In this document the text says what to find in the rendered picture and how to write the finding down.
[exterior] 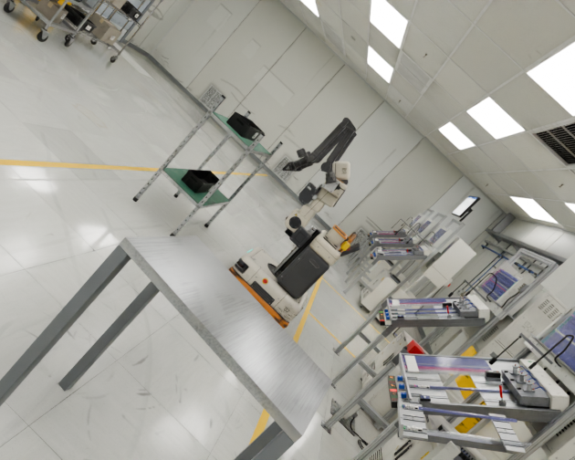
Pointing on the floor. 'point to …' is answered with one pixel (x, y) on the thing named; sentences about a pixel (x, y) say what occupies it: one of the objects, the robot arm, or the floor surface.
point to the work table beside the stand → (242, 366)
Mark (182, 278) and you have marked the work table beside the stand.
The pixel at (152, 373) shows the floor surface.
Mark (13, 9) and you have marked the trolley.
